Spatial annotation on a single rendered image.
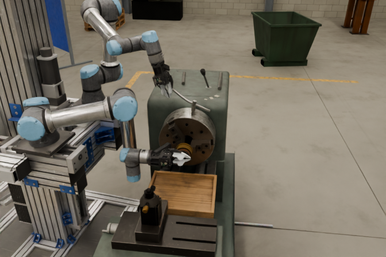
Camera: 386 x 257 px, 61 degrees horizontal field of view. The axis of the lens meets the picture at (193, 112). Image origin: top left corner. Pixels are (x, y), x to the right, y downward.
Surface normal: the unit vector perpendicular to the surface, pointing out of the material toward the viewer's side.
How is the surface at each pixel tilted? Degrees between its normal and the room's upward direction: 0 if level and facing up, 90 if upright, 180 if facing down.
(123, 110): 89
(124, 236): 0
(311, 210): 0
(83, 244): 0
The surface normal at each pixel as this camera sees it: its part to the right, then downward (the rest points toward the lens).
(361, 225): 0.00, -0.90
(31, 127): 0.11, 0.46
